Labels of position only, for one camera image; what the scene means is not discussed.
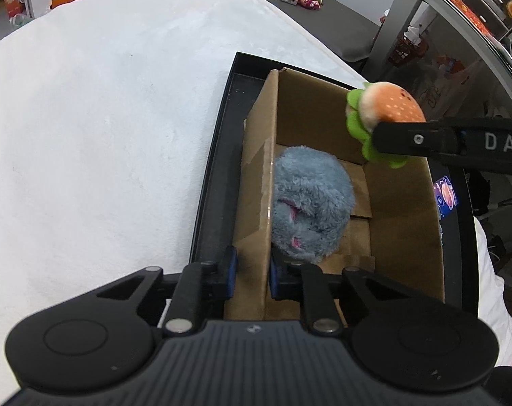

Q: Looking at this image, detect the grey table leg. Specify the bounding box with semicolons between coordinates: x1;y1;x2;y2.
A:
364;0;430;77

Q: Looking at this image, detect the glass top table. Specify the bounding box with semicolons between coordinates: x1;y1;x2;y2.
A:
399;0;512;98

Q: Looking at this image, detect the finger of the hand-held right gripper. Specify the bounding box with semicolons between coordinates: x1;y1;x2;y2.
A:
371;120;462;163

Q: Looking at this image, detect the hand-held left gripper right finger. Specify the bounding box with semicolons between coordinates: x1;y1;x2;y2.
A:
269;258;447;335

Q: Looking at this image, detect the brown cardboard box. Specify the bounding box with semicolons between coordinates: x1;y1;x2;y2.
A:
224;68;446;322

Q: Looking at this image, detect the burger plush toy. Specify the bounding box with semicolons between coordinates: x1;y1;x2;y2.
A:
345;81;427;169

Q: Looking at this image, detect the grey furry plush toy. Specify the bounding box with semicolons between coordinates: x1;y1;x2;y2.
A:
271;146;355;263

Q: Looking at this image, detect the clear plastic bag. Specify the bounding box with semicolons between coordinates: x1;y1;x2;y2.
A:
408;51;496;124

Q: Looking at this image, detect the red basket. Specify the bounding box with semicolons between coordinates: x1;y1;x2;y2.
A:
387;34;429;67

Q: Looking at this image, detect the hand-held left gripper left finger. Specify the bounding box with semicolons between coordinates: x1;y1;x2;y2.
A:
84;245;240;336

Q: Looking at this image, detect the black plastic tray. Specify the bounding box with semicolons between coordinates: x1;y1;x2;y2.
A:
189;51;480;318

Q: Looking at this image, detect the dark grey bench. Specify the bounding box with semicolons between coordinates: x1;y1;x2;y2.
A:
256;0;381;62

